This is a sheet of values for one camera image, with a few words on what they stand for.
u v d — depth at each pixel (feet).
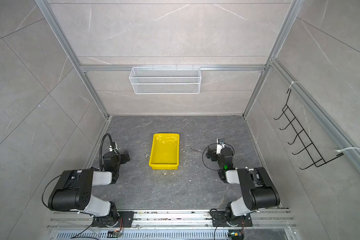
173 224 2.39
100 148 2.27
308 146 2.07
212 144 2.56
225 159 2.30
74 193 1.44
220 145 2.62
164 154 3.22
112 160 2.48
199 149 3.30
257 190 1.50
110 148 2.63
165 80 3.30
